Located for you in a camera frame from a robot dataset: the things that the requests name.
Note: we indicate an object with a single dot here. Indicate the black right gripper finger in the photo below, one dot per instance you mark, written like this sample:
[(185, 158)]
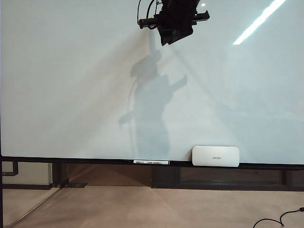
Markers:
[(167, 36), (184, 31)]

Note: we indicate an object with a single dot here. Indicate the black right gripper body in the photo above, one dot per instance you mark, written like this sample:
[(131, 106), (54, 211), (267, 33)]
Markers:
[(147, 21)]

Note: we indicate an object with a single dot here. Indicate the glossy white whiteboard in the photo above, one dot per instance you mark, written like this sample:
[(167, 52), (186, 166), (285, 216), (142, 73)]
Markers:
[(71, 95)]

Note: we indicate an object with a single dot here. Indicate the white marker pen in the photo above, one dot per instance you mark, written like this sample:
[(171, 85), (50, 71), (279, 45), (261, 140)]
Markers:
[(152, 162)]

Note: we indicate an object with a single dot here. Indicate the black whiteboard pen tray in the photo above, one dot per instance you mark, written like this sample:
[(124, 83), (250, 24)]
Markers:
[(95, 161)]

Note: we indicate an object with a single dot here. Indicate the white rounded board eraser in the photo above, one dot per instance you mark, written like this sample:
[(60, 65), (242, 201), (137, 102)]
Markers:
[(215, 156)]

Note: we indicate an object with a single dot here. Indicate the dark flat floor plate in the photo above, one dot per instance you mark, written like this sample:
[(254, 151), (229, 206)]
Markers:
[(78, 185)]

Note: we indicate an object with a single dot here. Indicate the black vertical column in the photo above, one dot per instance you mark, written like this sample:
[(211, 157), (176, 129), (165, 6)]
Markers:
[(58, 175)]

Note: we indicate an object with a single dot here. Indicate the black bent pipe bracket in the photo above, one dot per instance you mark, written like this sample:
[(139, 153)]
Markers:
[(15, 169)]

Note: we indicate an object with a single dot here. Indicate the black wall baseboard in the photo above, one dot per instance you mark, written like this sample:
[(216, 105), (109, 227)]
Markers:
[(23, 187)]

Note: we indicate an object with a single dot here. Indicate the metal floor rail strip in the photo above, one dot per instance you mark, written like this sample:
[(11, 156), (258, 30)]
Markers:
[(35, 206)]

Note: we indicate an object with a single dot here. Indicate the black frame upright post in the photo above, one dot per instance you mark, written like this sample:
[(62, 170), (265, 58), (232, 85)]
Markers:
[(1, 202)]

